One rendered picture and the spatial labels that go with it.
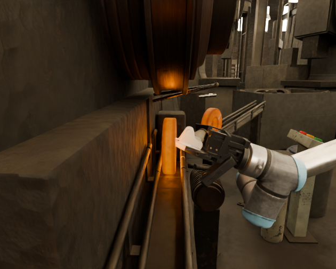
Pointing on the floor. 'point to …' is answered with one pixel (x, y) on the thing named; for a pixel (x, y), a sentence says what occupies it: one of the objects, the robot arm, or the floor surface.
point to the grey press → (322, 49)
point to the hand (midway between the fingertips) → (172, 142)
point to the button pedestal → (301, 198)
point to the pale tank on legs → (241, 43)
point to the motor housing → (206, 219)
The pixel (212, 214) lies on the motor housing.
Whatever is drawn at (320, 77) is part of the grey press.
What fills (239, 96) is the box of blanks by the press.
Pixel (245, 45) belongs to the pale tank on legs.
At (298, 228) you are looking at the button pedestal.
